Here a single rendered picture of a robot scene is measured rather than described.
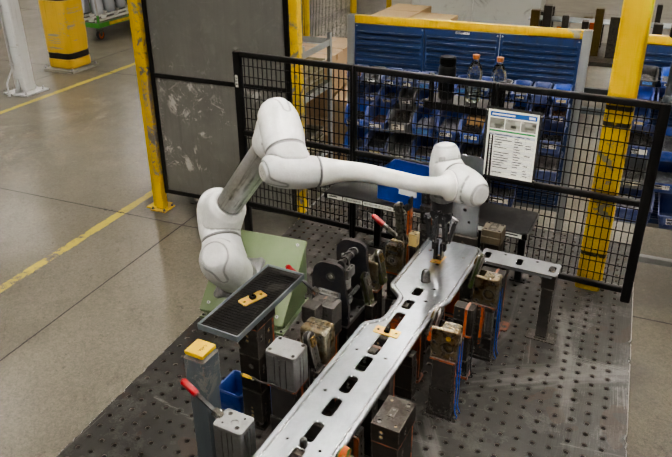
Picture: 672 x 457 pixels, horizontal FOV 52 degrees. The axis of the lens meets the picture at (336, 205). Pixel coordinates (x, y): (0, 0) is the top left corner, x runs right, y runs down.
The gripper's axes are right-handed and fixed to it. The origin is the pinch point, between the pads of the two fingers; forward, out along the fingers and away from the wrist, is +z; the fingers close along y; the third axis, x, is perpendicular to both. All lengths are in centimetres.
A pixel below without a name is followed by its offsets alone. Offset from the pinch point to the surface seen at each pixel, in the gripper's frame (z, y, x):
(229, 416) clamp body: -1, -18, -106
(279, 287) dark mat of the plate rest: -11, -30, -62
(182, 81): 4, -238, 150
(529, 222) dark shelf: 3.0, 23.5, 42.3
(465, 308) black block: 6.6, 17.6, -22.3
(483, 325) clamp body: 22.3, 20.7, -7.2
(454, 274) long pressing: 5.7, 7.9, -4.8
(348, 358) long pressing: 5, -5, -65
